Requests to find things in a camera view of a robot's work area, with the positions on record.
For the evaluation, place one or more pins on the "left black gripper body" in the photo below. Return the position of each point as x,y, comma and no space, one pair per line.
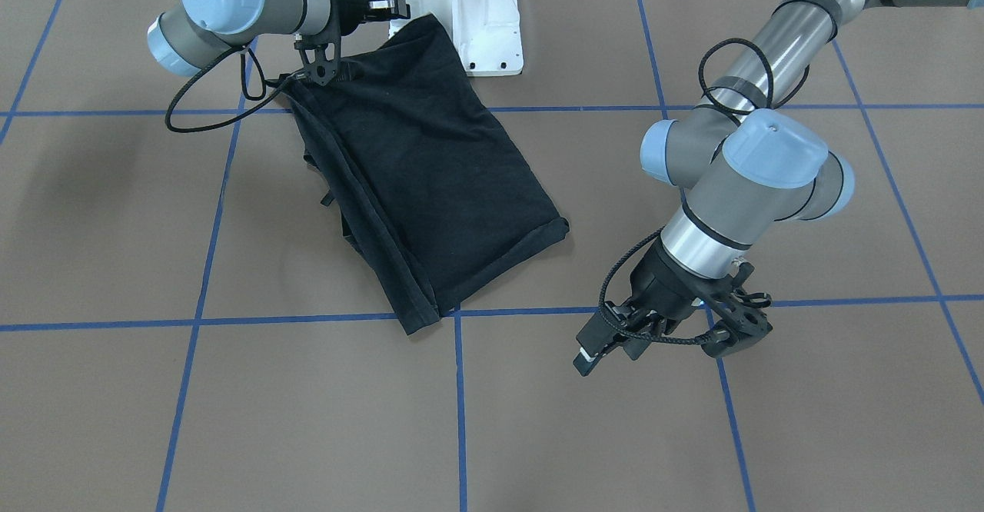
666,279

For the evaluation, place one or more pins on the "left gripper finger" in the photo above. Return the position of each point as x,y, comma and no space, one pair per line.
638,342
597,338

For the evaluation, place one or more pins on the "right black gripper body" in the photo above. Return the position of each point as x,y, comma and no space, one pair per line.
343,3

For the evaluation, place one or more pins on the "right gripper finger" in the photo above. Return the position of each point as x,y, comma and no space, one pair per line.
387,10

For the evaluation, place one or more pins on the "black t-shirt with logo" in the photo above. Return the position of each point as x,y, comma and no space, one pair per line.
433,193

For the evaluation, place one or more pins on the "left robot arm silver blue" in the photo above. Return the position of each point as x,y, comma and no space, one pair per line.
740,166

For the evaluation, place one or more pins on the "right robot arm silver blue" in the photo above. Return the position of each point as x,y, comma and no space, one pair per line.
194,34

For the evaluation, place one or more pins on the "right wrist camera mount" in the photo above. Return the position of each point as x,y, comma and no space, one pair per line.
320,57

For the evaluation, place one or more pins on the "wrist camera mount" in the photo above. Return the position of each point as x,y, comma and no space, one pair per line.
320,57
742,320

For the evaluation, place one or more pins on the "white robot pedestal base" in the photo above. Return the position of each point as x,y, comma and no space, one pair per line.
486,33

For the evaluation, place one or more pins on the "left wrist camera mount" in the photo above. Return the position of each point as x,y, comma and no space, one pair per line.
742,320

